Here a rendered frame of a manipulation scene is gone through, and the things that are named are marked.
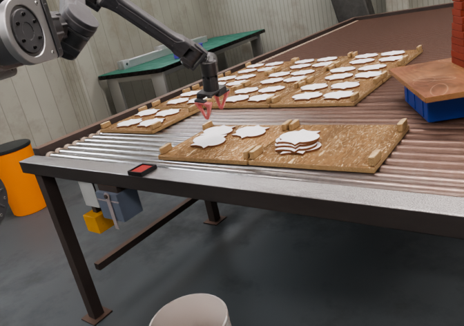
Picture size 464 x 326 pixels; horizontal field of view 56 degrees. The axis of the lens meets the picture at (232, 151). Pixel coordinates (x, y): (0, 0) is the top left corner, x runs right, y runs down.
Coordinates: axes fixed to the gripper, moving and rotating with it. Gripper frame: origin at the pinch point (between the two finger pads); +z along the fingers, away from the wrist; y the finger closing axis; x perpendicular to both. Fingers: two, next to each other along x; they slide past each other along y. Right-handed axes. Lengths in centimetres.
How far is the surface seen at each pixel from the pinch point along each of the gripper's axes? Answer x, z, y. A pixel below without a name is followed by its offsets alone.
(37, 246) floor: -185, 141, -10
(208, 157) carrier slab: 6.9, 9.4, 16.4
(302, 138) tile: 37.8, 1.3, 5.9
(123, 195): -27.2, 27.0, 28.5
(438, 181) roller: 80, -2, 21
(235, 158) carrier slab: 18.2, 7.4, 16.2
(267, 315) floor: 15, 105, -3
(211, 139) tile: -1.5, 10.8, 1.7
